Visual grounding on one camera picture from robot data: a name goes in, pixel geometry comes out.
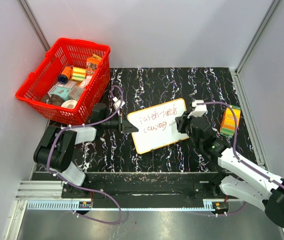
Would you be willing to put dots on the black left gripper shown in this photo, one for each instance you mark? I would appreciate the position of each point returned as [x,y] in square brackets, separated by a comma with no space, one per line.
[124,125]

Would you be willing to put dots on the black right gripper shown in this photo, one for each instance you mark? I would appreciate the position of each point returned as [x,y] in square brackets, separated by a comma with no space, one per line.
[180,121]

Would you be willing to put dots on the yellow framed whiteboard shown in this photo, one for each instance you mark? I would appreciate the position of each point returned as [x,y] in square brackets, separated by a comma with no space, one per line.
[153,125]

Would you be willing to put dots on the orange sponge pack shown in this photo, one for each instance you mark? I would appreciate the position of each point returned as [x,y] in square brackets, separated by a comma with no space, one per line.
[227,127]

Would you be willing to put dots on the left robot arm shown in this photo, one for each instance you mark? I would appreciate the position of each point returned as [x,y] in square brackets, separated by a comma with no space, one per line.
[56,147]

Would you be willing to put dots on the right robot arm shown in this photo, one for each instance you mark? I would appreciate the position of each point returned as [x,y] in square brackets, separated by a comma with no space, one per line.
[248,182]

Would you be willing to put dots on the pink white small box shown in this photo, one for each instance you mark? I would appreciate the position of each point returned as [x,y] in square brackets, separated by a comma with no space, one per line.
[85,82]

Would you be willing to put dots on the white tape roll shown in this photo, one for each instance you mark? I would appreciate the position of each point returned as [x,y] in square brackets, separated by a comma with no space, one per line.
[69,104]

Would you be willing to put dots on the brown cardboard box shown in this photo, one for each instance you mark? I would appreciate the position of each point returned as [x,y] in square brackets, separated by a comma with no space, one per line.
[75,93]

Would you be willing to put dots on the yellow green sponge stack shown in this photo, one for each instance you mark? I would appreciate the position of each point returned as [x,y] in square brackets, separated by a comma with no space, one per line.
[78,74]

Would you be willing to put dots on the teal white box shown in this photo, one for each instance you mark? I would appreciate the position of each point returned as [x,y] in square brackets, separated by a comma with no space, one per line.
[60,91]

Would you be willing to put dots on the orange snack packet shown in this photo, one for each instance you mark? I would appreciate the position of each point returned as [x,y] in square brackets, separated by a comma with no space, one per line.
[92,64]

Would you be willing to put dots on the orange blue cylinder can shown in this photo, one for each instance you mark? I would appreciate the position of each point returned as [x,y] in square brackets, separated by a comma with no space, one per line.
[65,75]

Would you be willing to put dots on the red plastic basket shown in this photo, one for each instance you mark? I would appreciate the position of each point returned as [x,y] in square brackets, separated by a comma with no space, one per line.
[67,52]

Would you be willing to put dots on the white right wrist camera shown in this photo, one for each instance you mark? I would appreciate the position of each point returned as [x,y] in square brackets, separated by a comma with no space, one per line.
[198,109]

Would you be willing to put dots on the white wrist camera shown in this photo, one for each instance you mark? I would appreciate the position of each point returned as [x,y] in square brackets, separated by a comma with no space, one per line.
[198,109]
[118,103]

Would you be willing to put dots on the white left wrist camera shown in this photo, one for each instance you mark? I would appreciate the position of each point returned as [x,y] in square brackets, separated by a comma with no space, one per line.
[118,103]

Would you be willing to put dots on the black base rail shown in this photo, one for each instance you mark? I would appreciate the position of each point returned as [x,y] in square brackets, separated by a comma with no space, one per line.
[196,185]

